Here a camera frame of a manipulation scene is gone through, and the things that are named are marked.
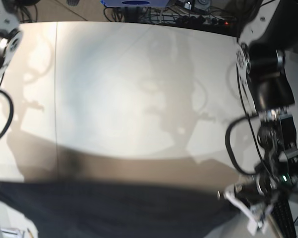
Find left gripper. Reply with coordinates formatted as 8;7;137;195
217;174;286;235

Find black t-shirt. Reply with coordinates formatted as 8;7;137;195
0;181;238;238

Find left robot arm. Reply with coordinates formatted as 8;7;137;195
218;0;298;238

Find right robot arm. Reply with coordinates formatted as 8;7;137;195
0;0;23;78

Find black keyboard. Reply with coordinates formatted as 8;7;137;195
271;196;297;238

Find black power strip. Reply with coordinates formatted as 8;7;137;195
175;15;229;26

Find blue box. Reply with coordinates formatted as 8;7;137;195
100;0;169;7

